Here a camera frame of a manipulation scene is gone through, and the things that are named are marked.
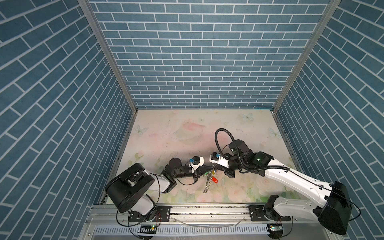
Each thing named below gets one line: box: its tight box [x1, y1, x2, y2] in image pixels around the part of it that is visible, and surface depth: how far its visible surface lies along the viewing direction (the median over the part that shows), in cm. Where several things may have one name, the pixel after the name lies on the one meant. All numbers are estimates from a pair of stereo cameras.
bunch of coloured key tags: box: [203, 169, 219, 184], surface depth 86 cm
